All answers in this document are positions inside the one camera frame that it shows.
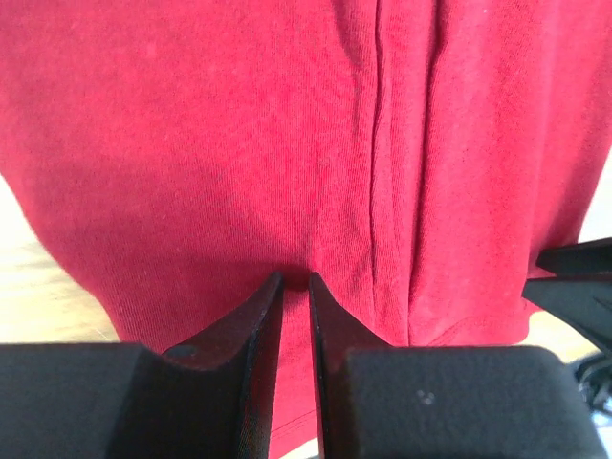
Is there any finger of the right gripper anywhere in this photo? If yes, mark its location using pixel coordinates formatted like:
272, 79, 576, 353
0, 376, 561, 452
536, 238, 612, 275
522, 274, 611, 354

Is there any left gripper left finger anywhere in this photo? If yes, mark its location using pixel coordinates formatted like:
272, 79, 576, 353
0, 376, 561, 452
1, 274, 283, 458

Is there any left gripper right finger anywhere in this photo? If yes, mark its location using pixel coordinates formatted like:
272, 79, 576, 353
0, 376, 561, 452
309, 274, 605, 458

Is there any dark red t-shirt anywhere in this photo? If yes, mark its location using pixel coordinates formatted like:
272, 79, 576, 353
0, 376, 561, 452
1, 1, 611, 458

